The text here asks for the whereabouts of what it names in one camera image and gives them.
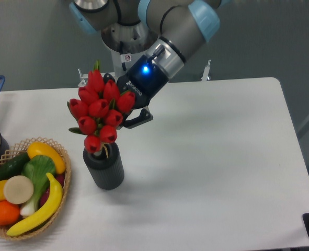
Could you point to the beige round disc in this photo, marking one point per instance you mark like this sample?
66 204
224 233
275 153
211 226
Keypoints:
18 189

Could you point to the woven wicker basket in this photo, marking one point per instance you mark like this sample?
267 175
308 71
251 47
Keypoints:
21 147

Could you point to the yellow banana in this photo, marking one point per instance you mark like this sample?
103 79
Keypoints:
44 213

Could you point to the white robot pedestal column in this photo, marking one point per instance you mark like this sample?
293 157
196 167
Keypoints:
122 62

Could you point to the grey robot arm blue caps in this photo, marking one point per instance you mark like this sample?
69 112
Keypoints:
150 41

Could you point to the red tulip bouquet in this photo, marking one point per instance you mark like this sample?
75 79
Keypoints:
99 110

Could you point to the orange fruit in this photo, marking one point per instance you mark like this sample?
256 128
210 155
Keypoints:
9 213

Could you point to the green bok choy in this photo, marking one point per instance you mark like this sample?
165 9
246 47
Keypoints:
36 170

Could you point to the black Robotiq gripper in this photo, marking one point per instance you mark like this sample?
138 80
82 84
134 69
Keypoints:
145 80

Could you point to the grey ribbed vase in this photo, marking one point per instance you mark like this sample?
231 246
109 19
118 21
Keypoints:
106 169

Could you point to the green cucumber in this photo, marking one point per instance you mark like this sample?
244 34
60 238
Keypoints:
14 166

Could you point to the dark red vegetable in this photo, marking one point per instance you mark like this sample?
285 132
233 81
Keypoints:
61 179

